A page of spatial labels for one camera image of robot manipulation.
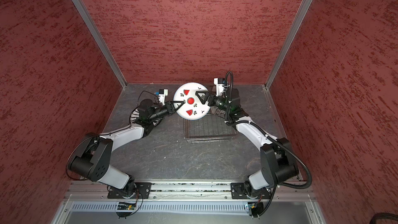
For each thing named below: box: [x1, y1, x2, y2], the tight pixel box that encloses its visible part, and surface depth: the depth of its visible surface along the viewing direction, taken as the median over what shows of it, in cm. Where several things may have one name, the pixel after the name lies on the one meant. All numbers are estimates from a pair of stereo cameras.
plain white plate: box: [173, 82, 211, 121], surface depth 82 cm
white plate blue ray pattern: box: [129, 105, 140, 123], surface depth 102 cm
